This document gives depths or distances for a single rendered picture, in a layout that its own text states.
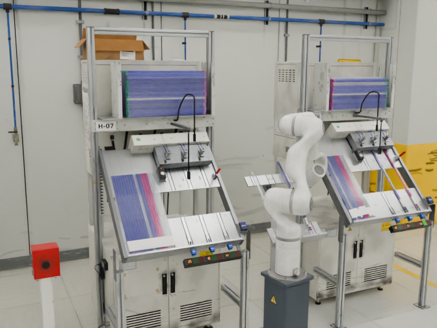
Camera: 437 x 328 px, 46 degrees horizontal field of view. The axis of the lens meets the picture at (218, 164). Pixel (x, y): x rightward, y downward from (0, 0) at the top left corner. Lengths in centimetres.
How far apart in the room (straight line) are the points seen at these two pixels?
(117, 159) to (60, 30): 170
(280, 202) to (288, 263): 30
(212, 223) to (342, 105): 135
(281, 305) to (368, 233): 155
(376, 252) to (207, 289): 137
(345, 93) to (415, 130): 203
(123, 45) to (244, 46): 188
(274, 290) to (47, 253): 115
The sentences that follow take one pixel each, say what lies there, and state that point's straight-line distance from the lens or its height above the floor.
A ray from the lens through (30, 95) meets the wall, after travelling 447.
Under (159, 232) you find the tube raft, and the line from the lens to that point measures 285.
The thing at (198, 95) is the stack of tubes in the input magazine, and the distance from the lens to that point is 320.
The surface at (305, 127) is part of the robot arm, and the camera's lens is 255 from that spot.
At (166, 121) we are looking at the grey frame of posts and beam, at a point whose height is 136.
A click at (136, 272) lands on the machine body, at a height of 49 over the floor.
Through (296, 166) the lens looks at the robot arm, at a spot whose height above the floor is 123.
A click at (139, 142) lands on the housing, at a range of 310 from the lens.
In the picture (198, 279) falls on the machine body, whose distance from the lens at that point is 331.
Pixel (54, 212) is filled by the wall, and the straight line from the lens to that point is 465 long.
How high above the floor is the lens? 170
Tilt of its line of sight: 11 degrees down
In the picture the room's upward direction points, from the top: straight up
